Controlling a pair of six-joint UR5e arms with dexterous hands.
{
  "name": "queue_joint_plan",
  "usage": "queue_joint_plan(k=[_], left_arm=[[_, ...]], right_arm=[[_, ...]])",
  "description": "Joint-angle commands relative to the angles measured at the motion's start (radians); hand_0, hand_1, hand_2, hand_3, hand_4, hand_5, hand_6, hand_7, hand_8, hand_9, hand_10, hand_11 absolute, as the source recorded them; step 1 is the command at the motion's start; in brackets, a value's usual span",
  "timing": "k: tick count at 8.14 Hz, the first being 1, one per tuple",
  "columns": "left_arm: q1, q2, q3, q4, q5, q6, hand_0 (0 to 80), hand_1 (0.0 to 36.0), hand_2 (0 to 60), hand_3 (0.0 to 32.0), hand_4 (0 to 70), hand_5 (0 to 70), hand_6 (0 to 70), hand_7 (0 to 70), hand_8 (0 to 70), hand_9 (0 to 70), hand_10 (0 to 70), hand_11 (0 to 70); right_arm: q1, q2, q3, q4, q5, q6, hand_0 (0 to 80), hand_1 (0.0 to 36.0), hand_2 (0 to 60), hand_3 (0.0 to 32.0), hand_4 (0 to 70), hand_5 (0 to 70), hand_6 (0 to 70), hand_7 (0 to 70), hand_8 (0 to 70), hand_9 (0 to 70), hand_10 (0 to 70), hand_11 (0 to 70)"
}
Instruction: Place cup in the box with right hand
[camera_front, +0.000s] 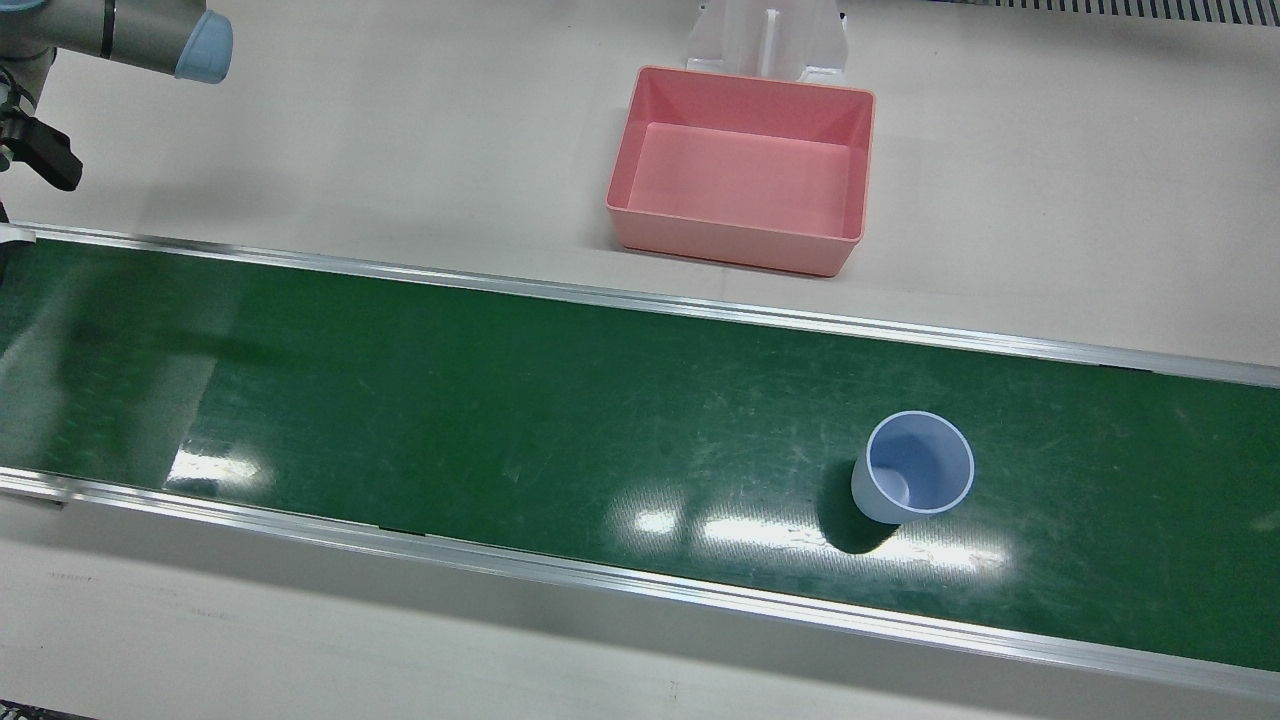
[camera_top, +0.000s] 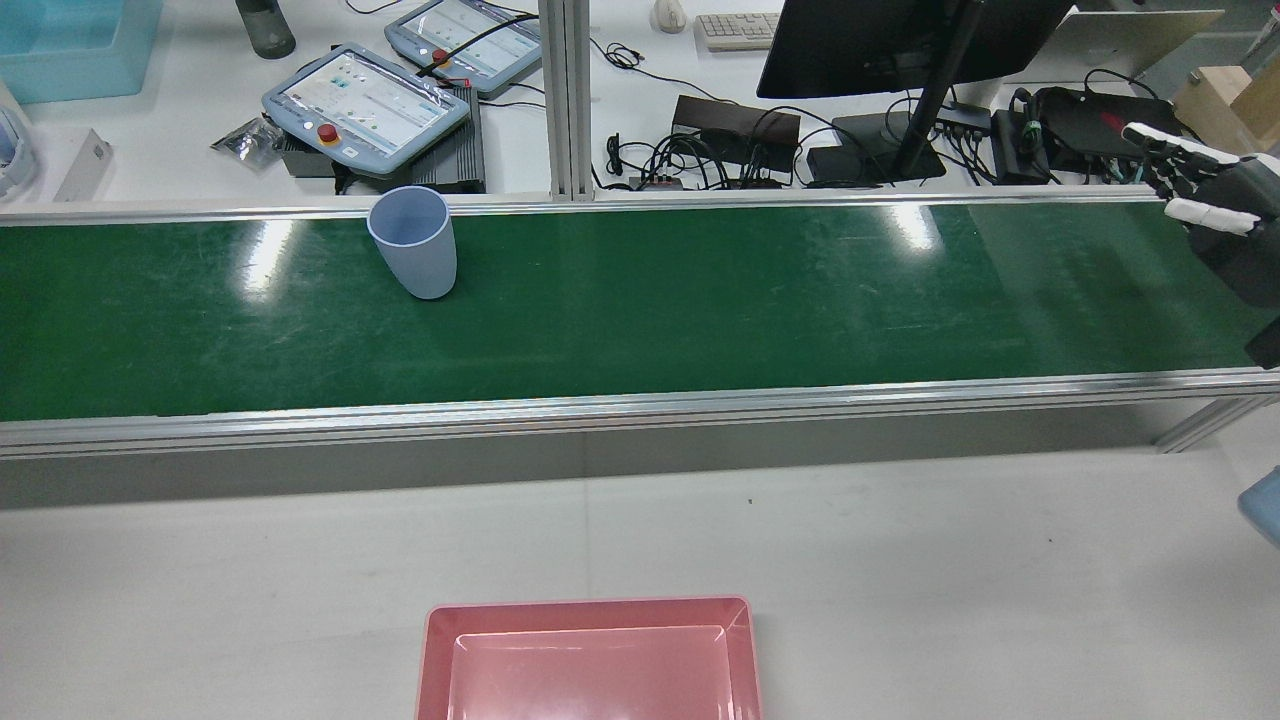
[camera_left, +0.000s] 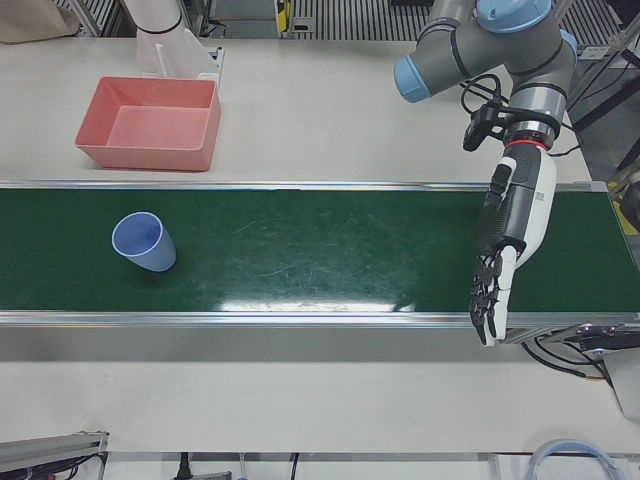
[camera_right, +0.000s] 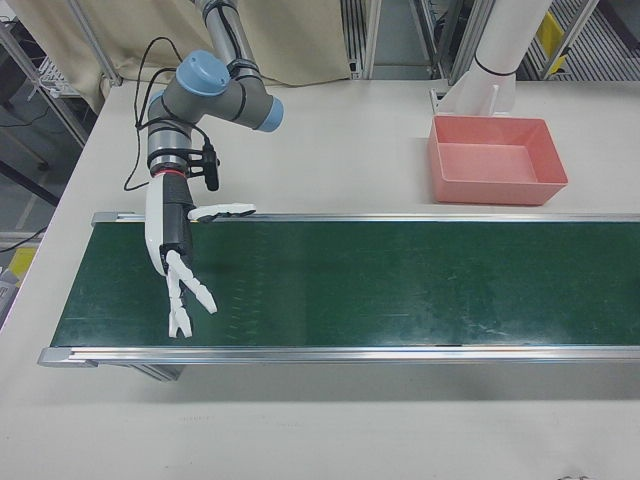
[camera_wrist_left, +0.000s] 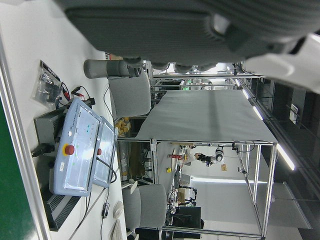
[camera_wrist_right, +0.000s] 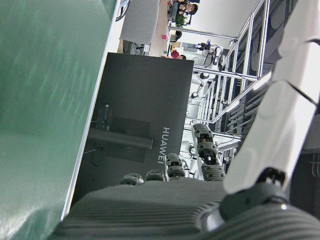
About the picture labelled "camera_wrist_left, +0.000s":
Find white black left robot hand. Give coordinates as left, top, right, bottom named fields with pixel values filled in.
left=54, top=0, right=320, bottom=95

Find dark grey control box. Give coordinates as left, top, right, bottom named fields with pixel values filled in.
left=33, top=107, right=85, bottom=232

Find grey office chair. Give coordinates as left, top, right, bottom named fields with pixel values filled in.
left=108, top=71, right=153, bottom=119
left=121, top=183, right=168, bottom=230

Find white sheet canopy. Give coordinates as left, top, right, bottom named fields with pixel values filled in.
left=136, top=89, right=279, bottom=145

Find red black clip leads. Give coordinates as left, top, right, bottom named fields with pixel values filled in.
left=59, top=81, right=96, bottom=106

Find clear bag of parts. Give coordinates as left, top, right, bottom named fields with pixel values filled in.
left=30, top=59, right=64, bottom=104

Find small grey teach pendant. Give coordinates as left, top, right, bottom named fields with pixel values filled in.
left=92, top=116, right=120, bottom=189

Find large grey teach pendant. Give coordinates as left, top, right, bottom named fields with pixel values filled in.
left=53, top=97, right=105, bottom=198

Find white computer mouse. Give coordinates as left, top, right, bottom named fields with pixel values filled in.
left=112, top=200, right=125, bottom=219

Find black desk monitor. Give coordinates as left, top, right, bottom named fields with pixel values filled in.
left=178, top=206, right=202, bottom=230

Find green conveyor belt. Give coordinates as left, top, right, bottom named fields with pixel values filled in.
left=0, top=32, right=52, bottom=240

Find white keyboard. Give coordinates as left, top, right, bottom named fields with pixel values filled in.
left=109, top=219, right=124, bottom=240

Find aluminium frame cage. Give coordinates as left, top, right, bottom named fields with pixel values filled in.
left=149, top=138, right=279, bottom=239

